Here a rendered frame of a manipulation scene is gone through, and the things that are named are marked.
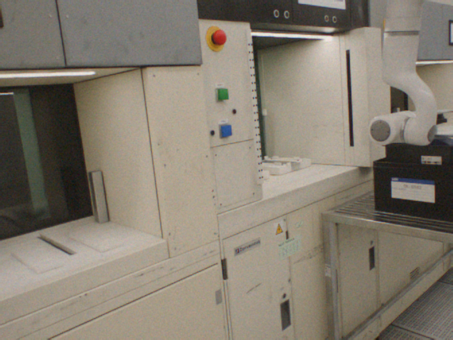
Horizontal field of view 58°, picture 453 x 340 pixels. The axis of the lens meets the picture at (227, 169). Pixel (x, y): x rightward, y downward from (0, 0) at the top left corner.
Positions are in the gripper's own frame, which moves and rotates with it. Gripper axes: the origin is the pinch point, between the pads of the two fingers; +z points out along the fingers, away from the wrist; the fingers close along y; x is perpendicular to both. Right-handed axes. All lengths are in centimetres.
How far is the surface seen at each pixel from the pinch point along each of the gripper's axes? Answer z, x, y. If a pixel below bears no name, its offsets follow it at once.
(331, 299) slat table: -24, -62, -25
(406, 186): -13.3, -20.1, -1.6
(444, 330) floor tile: 50, -106, -15
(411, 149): -9.6, -8.7, -1.6
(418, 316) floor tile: 54, -106, -30
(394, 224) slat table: -23.2, -29.9, -1.1
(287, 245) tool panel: -42, -37, -29
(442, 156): -9.6, -10.4, 7.9
